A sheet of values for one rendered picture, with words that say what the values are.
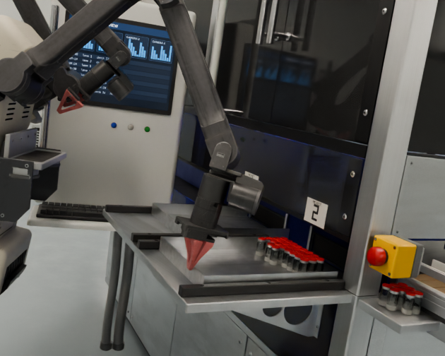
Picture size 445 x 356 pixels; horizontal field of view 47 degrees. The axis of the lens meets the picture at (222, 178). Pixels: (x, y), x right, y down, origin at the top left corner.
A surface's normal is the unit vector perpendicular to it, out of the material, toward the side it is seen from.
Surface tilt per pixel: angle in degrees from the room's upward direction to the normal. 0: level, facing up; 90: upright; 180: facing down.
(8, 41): 90
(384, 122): 90
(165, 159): 90
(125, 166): 90
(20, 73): 74
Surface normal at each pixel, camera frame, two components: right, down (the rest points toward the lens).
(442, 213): 0.43, 0.21
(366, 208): -0.89, -0.06
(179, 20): -0.04, -0.04
